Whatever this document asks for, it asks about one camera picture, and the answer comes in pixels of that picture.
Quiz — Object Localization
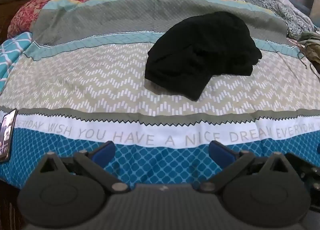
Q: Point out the black pants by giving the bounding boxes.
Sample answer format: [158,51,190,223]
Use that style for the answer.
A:
[144,11,263,101]

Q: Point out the teal zigzag printed bedsheet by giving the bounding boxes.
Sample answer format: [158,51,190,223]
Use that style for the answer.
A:
[0,0,320,190]

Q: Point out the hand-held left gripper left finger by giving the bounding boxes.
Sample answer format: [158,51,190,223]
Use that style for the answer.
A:
[37,141,131,193]

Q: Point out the white grey printed cloth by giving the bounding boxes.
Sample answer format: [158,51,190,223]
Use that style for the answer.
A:
[220,0,320,38]

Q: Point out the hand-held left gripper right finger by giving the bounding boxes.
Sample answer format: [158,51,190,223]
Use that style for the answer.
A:
[199,141,293,193]

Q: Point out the teal lattice cloth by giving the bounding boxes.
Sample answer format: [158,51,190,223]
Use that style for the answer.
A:
[0,32,34,93]

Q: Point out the dark smartphone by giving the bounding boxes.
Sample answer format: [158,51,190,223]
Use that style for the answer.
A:
[0,108,18,163]

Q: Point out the olive cloth with strings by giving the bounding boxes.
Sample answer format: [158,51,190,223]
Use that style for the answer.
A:
[296,30,320,81]

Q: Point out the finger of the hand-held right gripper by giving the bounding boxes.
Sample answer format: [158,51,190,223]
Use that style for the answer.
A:
[285,152,320,212]

